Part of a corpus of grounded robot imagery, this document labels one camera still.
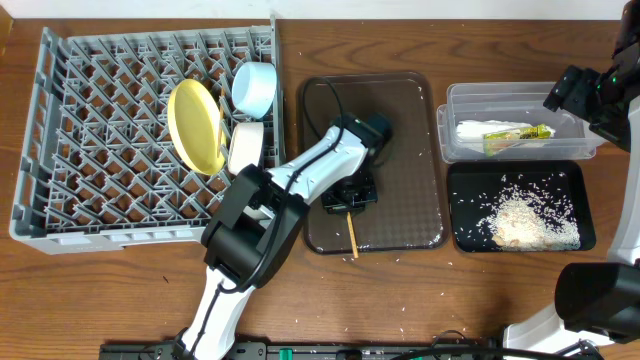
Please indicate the wooden chopstick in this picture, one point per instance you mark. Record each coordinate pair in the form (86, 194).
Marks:
(352, 236)
(220, 123)

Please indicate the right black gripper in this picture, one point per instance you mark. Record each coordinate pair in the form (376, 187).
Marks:
(571, 92)

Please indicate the light blue bowl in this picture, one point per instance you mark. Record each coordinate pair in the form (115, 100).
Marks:
(254, 88)

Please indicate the yellow round plate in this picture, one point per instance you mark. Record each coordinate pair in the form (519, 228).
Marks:
(193, 117)

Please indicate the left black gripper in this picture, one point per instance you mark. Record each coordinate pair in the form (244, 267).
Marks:
(333, 207)

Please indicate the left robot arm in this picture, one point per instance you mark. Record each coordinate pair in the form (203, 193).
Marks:
(253, 230)

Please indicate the green snack wrapper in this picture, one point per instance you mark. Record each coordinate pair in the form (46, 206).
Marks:
(496, 142)

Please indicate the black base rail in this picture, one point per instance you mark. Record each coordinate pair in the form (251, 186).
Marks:
(447, 345)

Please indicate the black waste tray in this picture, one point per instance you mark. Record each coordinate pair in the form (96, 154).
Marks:
(575, 181)

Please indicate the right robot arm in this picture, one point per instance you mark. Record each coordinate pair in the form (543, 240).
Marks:
(596, 304)

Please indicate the white round bowl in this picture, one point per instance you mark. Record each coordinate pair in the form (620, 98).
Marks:
(246, 146)

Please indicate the clear plastic waste bin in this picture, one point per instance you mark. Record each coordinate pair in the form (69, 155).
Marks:
(520, 102)

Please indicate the pile of rice waste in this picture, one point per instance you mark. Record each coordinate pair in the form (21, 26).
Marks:
(513, 212)

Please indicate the dark brown serving tray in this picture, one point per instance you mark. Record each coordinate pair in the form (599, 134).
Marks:
(412, 210)

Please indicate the grey plastic dish rack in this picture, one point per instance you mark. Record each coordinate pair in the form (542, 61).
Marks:
(98, 169)

